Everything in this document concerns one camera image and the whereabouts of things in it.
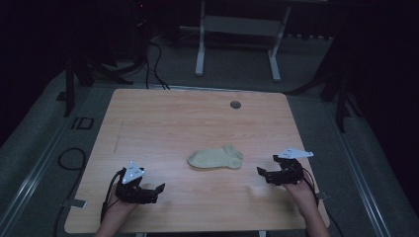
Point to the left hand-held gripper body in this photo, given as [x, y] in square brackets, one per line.
[131, 187]

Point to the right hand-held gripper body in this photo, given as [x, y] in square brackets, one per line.
[291, 169]

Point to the person's left hand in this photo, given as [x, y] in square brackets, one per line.
[123, 202]

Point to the person's right hand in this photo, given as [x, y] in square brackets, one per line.
[301, 194]

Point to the grey tape piece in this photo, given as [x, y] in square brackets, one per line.
[75, 203]
[322, 196]

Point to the white table leg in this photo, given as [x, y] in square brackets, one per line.
[262, 234]

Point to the grey round table grommet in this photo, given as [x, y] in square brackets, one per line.
[235, 104]

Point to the black metal stand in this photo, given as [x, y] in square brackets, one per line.
[82, 75]
[339, 92]

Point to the metal floor rail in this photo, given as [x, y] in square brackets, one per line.
[362, 184]
[29, 179]

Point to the white desk frame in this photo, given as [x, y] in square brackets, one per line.
[242, 26]

